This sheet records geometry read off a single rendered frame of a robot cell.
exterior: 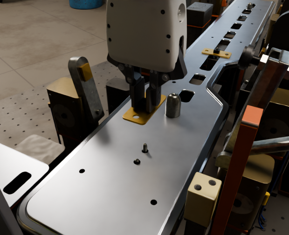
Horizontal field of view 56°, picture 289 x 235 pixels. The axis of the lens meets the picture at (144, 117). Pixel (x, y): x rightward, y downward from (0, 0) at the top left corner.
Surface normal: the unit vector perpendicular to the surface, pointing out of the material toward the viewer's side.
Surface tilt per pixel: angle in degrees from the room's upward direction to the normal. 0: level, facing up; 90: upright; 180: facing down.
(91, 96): 78
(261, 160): 0
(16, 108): 0
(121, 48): 95
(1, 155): 0
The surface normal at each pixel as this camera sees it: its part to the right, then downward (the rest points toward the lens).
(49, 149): 0.00, -0.79
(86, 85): 0.87, 0.11
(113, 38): -0.56, 0.52
